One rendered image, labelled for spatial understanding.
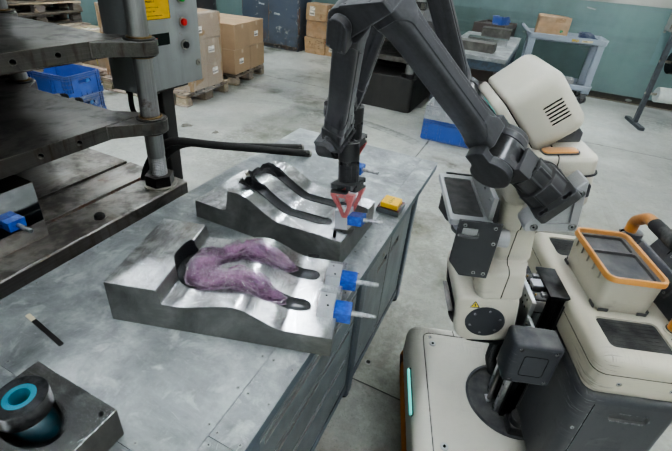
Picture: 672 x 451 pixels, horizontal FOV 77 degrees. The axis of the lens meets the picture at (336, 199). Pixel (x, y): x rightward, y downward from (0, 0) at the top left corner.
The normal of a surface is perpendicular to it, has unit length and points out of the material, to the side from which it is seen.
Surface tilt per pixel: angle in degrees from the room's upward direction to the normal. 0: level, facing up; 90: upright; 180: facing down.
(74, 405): 0
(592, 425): 90
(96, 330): 0
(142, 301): 90
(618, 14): 90
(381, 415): 0
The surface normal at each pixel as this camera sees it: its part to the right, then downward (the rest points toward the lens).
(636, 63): -0.43, 0.42
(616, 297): -0.11, 0.52
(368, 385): 0.07, -0.86
